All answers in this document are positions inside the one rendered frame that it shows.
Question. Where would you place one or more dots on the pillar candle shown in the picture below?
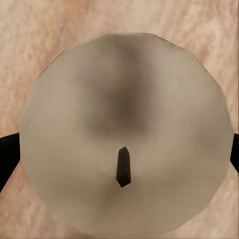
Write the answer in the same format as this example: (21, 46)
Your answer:
(126, 136)

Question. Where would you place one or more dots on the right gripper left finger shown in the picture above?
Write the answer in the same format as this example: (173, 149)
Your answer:
(9, 157)

